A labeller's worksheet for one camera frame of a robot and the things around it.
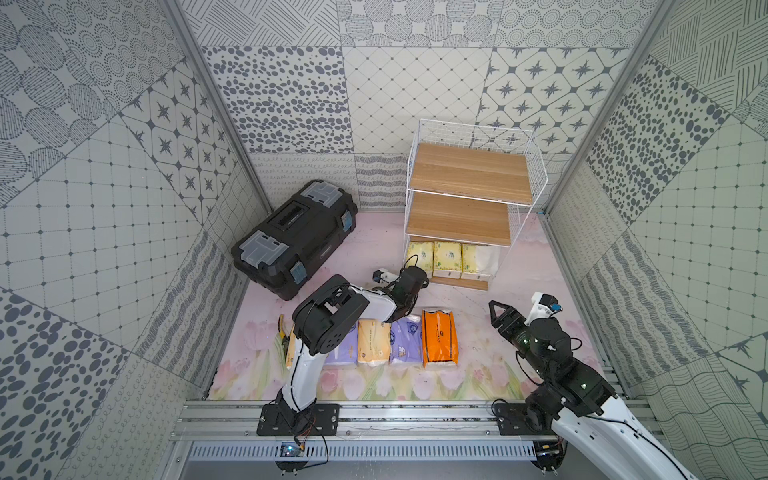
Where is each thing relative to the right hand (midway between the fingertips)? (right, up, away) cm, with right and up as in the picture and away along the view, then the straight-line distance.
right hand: (495, 311), depth 77 cm
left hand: (-18, +11, +20) cm, 29 cm away
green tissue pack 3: (+2, +11, +21) cm, 24 cm away
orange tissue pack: (-14, -9, +4) cm, 17 cm away
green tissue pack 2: (-9, +11, +22) cm, 26 cm away
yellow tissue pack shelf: (-32, -10, +6) cm, 34 cm away
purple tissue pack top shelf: (-39, -12, +3) cm, 41 cm away
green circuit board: (-52, -33, -5) cm, 62 cm away
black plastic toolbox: (-57, +18, +13) cm, 61 cm away
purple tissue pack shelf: (-23, -10, +7) cm, 26 cm away
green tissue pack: (-16, +15, +24) cm, 33 cm away
